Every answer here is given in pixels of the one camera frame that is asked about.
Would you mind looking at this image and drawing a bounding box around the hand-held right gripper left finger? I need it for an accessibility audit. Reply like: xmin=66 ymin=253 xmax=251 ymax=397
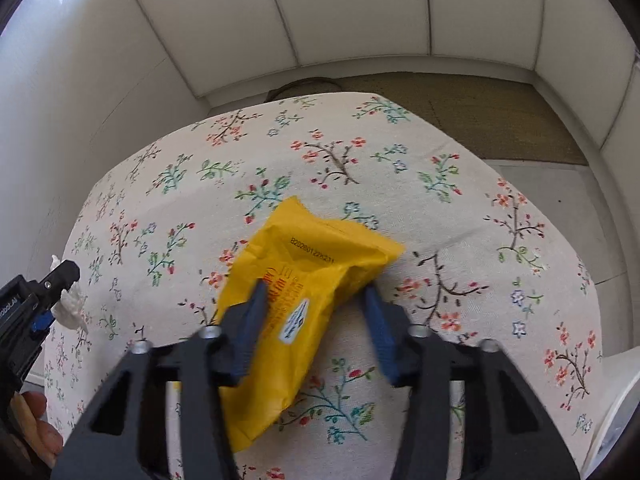
xmin=50 ymin=280 xmax=268 ymax=480

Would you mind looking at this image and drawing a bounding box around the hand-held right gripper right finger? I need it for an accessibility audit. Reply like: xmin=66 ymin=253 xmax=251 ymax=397
xmin=362 ymin=285 xmax=583 ymax=480

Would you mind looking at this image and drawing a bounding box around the white tissue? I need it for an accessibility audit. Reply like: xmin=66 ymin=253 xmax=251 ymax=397
xmin=49 ymin=254 xmax=90 ymax=332

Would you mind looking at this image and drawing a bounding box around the yellow snack bag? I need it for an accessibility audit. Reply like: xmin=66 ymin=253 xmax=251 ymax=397
xmin=212 ymin=196 xmax=407 ymax=453

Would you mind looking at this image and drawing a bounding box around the white plastic bin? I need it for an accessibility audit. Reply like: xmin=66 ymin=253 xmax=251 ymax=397
xmin=582 ymin=350 xmax=640 ymax=480

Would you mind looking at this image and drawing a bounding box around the person's left hand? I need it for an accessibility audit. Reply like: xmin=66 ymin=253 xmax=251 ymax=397
xmin=10 ymin=390 xmax=65 ymax=468

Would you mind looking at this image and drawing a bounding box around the floral tablecloth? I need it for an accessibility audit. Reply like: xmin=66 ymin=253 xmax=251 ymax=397
xmin=42 ymin=91 xmax=608 ymax=480

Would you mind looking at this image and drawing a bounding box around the brown floor mat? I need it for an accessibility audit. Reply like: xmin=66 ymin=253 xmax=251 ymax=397
xmin=430 ymin=72 xmax=588 ymax=166
xmin=267 ymin=74 xmax=436 ymax=111

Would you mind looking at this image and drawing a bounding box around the white kitchen cabinet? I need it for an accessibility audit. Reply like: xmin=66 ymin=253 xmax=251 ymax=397
xmin=120 ymin=0 xmax=546 ymax=101

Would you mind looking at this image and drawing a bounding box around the white drawer cabinet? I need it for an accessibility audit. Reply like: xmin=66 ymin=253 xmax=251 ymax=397
xmin=530 ymin=0 xmax=640 ymax=286

